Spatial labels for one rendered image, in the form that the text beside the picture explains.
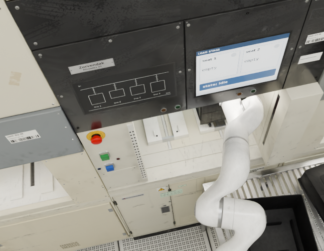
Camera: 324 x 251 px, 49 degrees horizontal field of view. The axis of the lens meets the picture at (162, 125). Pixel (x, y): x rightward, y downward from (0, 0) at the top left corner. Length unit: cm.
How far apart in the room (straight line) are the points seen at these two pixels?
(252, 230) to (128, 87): 58
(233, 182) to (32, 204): 106
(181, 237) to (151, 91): 155
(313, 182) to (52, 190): 123
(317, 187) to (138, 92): 101
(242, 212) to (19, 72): 77
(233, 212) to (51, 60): 70
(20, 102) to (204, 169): 95
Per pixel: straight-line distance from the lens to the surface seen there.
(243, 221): 117
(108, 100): 114
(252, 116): 136
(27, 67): 103
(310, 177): 181
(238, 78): 121
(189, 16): 96
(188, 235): 253
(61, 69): 103
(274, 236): 177
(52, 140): 129
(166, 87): 114
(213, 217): 117
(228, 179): 113
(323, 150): 199
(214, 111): 169
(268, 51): 116
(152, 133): 181
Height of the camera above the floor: 244
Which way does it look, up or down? 57 degrees down
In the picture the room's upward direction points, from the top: 8 degrees counter-clockwise
